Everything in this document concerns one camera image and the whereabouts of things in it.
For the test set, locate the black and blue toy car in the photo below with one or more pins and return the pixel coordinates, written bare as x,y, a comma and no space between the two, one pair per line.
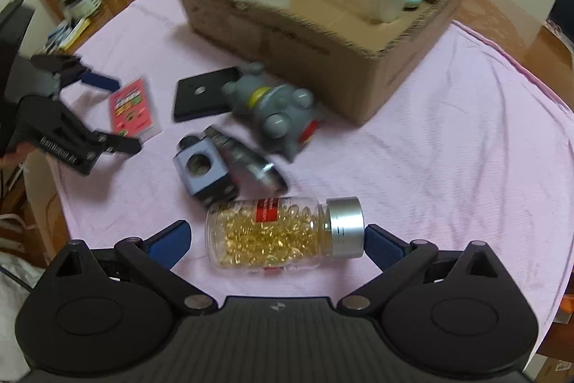
197,172

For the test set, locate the pink towel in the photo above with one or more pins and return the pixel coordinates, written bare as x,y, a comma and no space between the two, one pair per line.
448,140

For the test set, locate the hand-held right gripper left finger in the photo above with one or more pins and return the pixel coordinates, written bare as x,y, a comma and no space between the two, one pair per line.
168,244

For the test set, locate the capsule bottle with silver cap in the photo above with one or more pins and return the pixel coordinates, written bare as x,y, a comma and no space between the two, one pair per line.
260,235

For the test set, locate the black power bank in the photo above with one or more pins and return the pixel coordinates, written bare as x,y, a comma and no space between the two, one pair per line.
197,96

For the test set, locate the dark jar with black lid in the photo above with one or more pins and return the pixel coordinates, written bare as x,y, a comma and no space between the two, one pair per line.
81,1

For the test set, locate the cardboard box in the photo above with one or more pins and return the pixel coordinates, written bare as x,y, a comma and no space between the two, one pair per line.
314,51

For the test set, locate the white cloth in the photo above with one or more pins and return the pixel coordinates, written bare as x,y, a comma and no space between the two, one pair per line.
13,320

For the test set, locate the person's left hand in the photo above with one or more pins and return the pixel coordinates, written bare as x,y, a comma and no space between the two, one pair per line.
11,158

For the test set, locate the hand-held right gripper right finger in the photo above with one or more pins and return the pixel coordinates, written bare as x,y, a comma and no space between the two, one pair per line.
381,246

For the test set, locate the grey elephant toy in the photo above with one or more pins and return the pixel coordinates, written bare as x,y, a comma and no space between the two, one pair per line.
273,109

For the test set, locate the pink card packet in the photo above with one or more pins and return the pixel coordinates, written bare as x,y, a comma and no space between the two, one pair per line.
132,107

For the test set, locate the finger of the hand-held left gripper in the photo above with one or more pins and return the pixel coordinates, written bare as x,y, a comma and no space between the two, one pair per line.
101,81
119,144

